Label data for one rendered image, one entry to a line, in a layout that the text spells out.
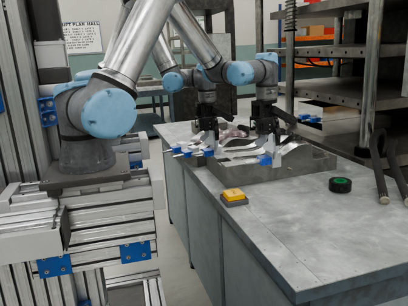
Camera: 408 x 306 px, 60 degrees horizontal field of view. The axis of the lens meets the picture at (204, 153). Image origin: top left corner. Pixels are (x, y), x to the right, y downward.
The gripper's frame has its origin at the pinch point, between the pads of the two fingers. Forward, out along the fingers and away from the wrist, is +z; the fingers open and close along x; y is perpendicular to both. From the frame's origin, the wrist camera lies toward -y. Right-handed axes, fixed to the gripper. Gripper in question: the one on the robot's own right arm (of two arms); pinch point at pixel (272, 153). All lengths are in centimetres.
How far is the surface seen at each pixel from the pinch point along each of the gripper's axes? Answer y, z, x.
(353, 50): -66, -32, -42
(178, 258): 21, 95, -93
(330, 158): -32.4, 9.7, -10.1
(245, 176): 6.4, 11.6, -10.1
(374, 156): -42.2, 6.1, 3.8
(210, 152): 14.9, 4.7, -27.0
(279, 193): -1.7, 15.1, 2.4
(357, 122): -90, 11, -64
